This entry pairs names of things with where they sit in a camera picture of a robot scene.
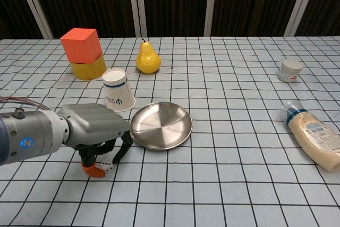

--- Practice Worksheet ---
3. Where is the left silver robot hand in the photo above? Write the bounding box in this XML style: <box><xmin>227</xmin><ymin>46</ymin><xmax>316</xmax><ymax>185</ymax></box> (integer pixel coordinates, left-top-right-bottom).
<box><xmin>57</xmin><ymin>103</ymin><xmax>133</xmax><ymax>179</ymax></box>

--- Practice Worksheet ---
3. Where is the small white lidded jar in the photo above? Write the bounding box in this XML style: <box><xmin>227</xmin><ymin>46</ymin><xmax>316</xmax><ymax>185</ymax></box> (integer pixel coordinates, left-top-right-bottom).
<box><xmin>278</xmin><ymin>58</ymin><xmax>304</xmax><ymax>83</ymax></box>

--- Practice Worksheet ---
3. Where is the light blue checkered tablecloth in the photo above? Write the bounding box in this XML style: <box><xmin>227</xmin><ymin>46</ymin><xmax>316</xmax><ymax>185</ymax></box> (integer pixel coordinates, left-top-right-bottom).
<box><xmin>0</xmin><ymin>35</ymin><xmax>340</xmax><ymax>227</ymax></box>

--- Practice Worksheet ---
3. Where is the yellow cylinder block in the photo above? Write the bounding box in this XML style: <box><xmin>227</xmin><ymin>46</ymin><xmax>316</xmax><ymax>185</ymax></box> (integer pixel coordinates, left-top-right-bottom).
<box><xmin>70</xmin><ymin>53</ymin><xmax>107</xmax><ymax>81</ymax></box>

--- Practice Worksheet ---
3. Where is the white partition frame post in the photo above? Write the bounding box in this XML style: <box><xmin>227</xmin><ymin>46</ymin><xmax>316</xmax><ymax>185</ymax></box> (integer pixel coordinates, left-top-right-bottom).
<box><xmin>14</xmin><ymin>0</ymin><xmax>54</xmax><ymax>39</ymax></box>
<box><xmin>126</xmin><ymin>0</ymin><xmax>148</xmax><ymax>38</ymax></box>
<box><xmin>283</xmin><ymin>0</ymin><xmax>319</xmax><ymax>37</ymax></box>
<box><xmin>203</xmin><ymin>0</ymin><xmax>219</xmax><ymax>37</ymax></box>

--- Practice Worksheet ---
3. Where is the round stainless steel plate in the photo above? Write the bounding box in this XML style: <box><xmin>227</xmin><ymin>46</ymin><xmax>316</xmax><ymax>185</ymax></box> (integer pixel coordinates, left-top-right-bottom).
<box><xmin>130</xmin><ymin>101</ymin><xmax>193</xmax><ymax>150</ymax></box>

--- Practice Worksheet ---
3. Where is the orange cube block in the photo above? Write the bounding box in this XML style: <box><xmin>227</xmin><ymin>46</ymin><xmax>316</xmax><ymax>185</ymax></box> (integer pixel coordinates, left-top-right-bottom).
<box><xmin>59</xmin><ymin>28</ymin><xmax>103</xmax><ymax>64</ymax></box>

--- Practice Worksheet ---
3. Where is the small white die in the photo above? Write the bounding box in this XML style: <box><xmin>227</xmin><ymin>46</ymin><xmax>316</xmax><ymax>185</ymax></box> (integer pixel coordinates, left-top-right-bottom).
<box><xmin>101</xmin><ymin>161</ymin><xmax>115</xmax><ymax>173</ymax></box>

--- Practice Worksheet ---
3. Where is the mayonnaise squeeze bottle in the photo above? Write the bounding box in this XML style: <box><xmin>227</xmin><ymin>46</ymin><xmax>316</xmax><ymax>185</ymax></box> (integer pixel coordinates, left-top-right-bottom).
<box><xmin>278</xmin><ymin>100</ymin><xmax>340</xmax><ymax>173</ymax></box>

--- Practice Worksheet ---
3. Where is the yellow toy pear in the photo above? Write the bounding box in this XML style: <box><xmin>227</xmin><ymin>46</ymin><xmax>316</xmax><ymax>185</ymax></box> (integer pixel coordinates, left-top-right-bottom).
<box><xmin>135</xmin><ymin>38</ymin><xmax>162</xmax><ymax>74</ymax></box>

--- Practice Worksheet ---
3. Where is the white paper cup blue print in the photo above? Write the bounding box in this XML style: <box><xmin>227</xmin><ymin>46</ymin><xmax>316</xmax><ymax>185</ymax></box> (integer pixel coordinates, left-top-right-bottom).
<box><xmin>102</xmin><ymin>68</ymin><xmax>137</xmax><ymax>113</ymax></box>

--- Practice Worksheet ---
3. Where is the thin wrist wire bundle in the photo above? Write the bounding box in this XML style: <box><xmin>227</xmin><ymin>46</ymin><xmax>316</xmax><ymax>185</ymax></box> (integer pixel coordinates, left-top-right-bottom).
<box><xmin>0</xmin><ymin>96</ymin><xmax>51</xmax><ymax>111</ymax></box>

